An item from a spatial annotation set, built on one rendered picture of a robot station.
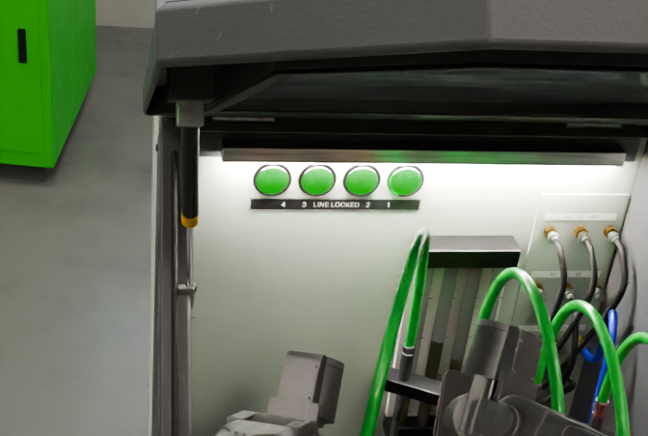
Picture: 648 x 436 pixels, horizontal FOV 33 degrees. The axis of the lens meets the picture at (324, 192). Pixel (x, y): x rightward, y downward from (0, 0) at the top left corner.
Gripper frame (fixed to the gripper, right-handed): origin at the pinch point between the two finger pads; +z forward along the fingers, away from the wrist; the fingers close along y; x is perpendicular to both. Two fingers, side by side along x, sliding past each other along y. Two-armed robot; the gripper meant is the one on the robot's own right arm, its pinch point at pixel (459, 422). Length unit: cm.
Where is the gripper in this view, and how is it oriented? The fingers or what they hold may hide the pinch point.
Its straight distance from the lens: 132.3
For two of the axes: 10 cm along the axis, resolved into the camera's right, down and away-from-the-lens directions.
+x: -9.8, -1.7, 0.5
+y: 1.8, -9.6, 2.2
